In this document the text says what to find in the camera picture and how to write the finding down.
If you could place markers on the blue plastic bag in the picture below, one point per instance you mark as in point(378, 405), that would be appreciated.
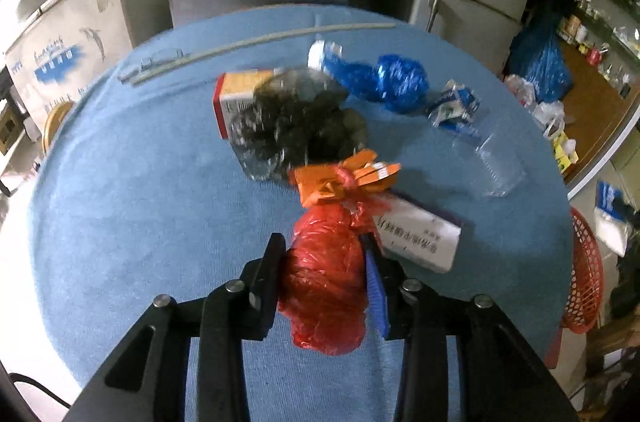
point(398, 83)

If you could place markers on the wooden shelf cabinet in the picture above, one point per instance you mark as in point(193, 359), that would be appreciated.
point(600, 45)

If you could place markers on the red plastic basket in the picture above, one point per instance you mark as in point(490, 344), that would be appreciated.
point(582, 308)

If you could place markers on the eyeglasses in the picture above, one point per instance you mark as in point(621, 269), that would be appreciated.
point(160, 58)

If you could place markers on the orange paper scrap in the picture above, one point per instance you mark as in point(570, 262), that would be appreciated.
point(355, 178)

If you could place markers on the blue white wrapper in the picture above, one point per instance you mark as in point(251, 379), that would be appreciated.
point(454, 110)

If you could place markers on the wooden round stool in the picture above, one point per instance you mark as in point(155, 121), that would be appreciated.
point(54, 120)

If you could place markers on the white tissue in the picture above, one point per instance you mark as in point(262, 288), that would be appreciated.
point(321, 52)

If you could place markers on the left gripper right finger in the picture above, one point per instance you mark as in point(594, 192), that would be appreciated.
point(387, 307)

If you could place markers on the blue tablecloth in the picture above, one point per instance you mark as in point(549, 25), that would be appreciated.
point(144, 221)

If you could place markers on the white purple medicine box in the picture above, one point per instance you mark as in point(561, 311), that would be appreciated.
point(410, 232)

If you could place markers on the orange red medicine box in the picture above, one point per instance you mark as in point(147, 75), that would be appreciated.
point(233, 92)

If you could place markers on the clear plastic cup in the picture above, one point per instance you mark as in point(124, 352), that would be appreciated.
point(492, 169)

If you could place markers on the black plastic bag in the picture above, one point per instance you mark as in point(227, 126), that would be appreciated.
point(295, 118)

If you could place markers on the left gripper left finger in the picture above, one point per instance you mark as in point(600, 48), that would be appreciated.
point(263, 280)

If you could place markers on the large blue bag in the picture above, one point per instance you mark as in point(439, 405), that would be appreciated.
point(536, 57)

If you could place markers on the red plastic bag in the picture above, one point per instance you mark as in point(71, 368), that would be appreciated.
point(323, 287)

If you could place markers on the white chest freezer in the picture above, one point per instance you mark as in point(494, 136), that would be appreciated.
point(72, 42)

